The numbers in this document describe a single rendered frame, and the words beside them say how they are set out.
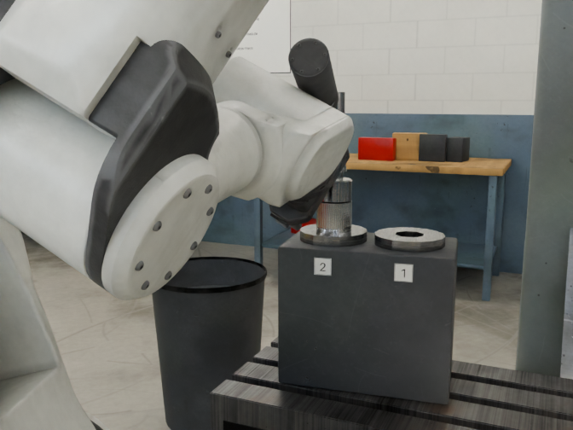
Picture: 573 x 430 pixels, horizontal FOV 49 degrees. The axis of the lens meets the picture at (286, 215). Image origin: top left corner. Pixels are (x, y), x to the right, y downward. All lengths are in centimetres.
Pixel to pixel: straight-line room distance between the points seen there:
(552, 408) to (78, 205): 69
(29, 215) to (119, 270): 5
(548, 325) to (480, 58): 394
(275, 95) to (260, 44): 501
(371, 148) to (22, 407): 420
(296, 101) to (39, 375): 29
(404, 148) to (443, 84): 70
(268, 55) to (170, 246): 521
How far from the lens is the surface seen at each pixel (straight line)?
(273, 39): 548
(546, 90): 113
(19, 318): 52
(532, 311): 119
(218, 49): 29
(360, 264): 78
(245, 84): 53
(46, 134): 30
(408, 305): 78
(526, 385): 91
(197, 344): 243
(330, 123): 50
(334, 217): 81
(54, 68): 27
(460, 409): 83
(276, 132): 45
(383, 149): 454
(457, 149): 452
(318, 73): 53
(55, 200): 29
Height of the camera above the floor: 131
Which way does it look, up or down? 10 degrees down
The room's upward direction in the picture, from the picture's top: straight up
